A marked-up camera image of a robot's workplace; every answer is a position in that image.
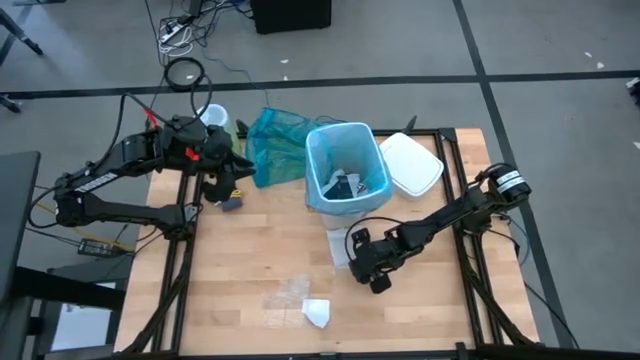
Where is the black metal table frame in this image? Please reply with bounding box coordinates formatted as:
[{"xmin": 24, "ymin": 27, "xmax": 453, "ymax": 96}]
[{"xmin": 113, "ymin": 127, "xmax": 549, "ymax": 360}]

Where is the white floor board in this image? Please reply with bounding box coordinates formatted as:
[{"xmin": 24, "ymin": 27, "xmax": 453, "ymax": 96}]
[{"xmin": 49, "ymin": 302, "xmax": 120, "ymax": 352}]

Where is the black printed paper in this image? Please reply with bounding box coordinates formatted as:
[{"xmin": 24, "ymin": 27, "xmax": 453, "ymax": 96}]
[{"xmin": 322, "ymin": 173, "xmax": 362, "ymax": 201}]

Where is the teal folded trash bag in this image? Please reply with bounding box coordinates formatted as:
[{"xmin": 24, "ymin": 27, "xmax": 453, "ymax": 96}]
[{"xmin": 243, "ymin": 106, "xmax": 349, "ymax": 189}]

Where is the light blue bin liner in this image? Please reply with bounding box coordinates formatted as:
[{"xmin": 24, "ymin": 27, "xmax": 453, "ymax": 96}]
[{"xmin": 304, "ymin": 121, "xmax": 394, "ymax": 217}]

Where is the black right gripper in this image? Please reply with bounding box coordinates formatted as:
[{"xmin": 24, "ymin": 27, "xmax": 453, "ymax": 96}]
[{"xmin": 347, "ymin": 227, "xmax": 407, "ymax": 284}]

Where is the white power strip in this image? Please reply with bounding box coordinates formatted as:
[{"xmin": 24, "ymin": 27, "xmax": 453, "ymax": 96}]
[{"xmin": 157, "ymin": 23, "xmax": 195, "ymax": 57}]

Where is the black chair leg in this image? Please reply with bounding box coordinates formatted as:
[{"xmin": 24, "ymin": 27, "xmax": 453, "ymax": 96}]
[
  {"xmin": 0, "ymin": 93, "xmax": 24, "ymax": 114},
  {"xmin": 0, "ymin": 7, "xmax": 45, "ymax": 57}
]

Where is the green wipes canister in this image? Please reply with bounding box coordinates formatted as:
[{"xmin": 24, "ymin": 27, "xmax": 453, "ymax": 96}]
[{"xmin": 196, "ymin": 102, "xmax": 242, "ymax": 154}]

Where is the black computer box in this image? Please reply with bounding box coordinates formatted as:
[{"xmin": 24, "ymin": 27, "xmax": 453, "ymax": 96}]
[{"xmin": 249, "ymin": 0, "xmax": 333, "ymax": 36}]

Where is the black equipment piece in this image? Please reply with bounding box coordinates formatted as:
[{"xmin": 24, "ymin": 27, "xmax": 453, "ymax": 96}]
[{"xmin": 624, "ymin": 77, "xmax": 640, "ymax": 107}]

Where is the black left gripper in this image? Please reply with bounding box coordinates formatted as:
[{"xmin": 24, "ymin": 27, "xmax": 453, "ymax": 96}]
[{"xmin": 204, "ymin": 125, "xmax": 256, "ymax": 180}]

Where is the black side table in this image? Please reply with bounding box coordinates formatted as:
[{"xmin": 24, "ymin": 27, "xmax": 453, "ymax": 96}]
[{"xmin": 0, "ymin": 150, "xmax": 42, "ymax": 306}]

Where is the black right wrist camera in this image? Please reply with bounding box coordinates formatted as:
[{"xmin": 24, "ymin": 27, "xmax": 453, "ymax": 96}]
[{"xmin": 368, "ymin": 273, "xmax": 394, "ymax": 295}]

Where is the black coiled cable ring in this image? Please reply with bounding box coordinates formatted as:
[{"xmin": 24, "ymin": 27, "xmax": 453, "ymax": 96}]
[{"xmin": 163, "ymin": 56, "xmax": 206, "ymax": 93}]

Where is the black steel stand beam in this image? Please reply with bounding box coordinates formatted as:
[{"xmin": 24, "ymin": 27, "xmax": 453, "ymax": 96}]
[{"xmin": 0, "ymin": 266, "xmax": 127, "ymax": 360}]

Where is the black power adapter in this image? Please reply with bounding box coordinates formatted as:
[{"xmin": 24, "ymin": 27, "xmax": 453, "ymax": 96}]
[{"xmin": 76, "ymin": 237, "xmax": 123, "ymax": 259}]

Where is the grey yellow sponge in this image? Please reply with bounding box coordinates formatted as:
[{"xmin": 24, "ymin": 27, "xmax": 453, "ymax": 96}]
[{"xmin": 221, "ymin": 188, "xmax": 245, "ymax": 213}]

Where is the white bin lid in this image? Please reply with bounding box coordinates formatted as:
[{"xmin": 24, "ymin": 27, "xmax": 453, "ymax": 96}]
[{"xmin": 378, "ymin": 131, "xmax": 446, "ymax": 201}]

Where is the small white paper piece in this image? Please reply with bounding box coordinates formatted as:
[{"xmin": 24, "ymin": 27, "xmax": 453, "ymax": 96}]
[{"xmin": 301, "ymin": 297, "xmax": 332, "ymax": 330}]

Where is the white plastic trash bin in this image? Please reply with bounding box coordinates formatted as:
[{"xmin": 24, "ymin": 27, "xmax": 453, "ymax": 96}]
[{"xmin": 304, "ymin": 121, "xmax": 394, "ymax": 231}]

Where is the yellow cable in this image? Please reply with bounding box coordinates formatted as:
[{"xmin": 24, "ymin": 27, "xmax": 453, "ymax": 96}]
[{"xmin": 31, "ymin": 199, "xmax": 137, "ymax": 253}]

